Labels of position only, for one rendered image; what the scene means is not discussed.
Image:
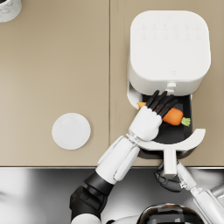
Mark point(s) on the orange carrot with green top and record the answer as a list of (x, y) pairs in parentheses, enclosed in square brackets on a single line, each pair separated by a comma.
[(174, 116)]

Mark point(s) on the white air fryer body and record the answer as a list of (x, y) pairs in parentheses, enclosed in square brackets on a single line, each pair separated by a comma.
[(170, 49)]

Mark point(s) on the round white plate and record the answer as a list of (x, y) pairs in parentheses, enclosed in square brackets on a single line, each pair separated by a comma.
[(71, 131)]

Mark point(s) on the white marbled round pot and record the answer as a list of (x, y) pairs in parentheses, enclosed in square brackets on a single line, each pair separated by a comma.
[(8, 8)]

